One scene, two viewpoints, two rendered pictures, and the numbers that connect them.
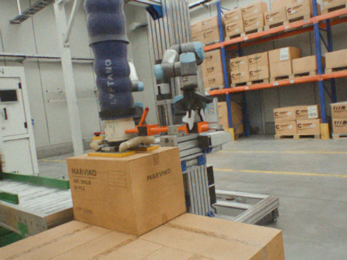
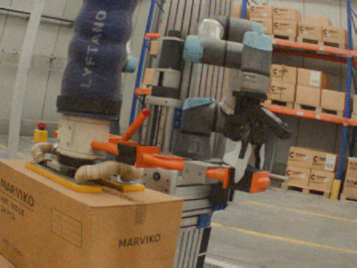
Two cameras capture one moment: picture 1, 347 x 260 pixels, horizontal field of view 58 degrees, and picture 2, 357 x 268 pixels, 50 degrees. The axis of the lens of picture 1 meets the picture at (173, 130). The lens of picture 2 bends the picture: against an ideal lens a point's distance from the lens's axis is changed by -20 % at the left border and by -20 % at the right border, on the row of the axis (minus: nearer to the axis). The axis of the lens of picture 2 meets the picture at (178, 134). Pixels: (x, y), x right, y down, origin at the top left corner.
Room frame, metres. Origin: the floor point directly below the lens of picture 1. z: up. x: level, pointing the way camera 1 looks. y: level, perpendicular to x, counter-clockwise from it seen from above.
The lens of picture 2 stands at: (0.47, 0.16, 1.20)
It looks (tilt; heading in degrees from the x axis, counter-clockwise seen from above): 3 degrees down; 354
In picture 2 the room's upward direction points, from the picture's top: 8 degrees clockwise
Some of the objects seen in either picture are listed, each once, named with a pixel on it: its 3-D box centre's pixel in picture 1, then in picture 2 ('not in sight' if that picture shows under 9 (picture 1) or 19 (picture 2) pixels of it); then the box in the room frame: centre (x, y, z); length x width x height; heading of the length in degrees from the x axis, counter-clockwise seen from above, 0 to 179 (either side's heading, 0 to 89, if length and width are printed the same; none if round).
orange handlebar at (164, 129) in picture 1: (156, 127); (151, 151); (1.87, 0.09, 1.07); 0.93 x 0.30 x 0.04; 47
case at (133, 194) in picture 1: (124, 184); (73, 232); (1.91, 0.33, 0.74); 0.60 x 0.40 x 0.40; 49
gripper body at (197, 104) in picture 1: (190, 98); (248, 117); (1.52, -0.10, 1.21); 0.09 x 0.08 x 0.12; 47
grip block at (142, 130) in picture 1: (148, 130); (137, 155); (1.74, 0.14, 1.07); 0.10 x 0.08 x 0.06; 137
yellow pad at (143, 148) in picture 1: (134, 145); (99, 172); (1.98, 0.26, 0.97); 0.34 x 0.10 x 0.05; 47
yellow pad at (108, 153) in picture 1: (109, 151); (59, 171); (1.84, 0.39, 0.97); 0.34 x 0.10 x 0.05; 47
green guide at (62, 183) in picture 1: (34, 177); not in sight; (3.39, 1.57, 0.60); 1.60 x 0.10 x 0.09; 48
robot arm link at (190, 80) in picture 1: (189, 81); (254, 84); (1.52, -0.10, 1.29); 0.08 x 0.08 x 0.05
